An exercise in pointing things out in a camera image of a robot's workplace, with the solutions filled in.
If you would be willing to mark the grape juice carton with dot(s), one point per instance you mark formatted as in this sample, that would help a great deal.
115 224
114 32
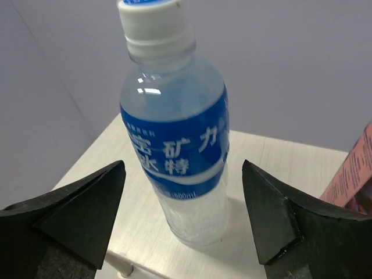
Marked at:
351 186

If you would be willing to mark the blue label water bottle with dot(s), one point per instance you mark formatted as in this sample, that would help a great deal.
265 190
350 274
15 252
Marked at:
174 105

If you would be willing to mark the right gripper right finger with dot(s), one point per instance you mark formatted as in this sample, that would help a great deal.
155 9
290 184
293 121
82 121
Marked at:
299 236

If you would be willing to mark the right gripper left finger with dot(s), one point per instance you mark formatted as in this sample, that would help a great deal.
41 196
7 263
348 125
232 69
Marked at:
64 233

